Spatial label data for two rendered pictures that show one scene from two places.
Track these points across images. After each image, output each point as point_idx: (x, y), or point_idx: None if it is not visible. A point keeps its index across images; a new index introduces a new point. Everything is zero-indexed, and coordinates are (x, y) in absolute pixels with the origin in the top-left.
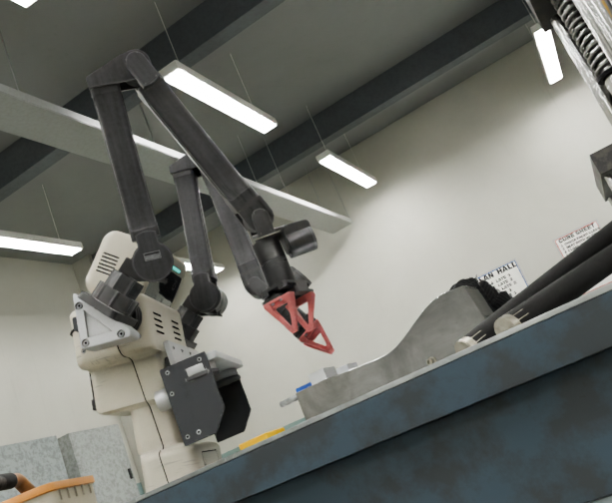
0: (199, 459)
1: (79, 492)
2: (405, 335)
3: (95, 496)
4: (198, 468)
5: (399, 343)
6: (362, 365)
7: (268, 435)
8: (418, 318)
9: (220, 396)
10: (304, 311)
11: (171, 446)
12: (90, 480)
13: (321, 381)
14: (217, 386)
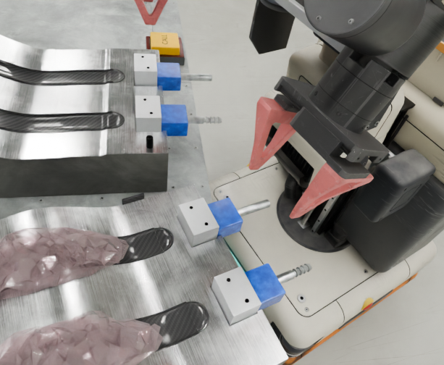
0: (289, 72)
1: (432, 53)
2: (11, 40)
3: None
4: (286, 74)
5: (23, 44)
6: (74, 50)
7: (150, 34)
8: None
9: (251, 25)
10: (329, 88)
11: (320, 51)
12: None
13: (124, 49)
14: (253, 14)
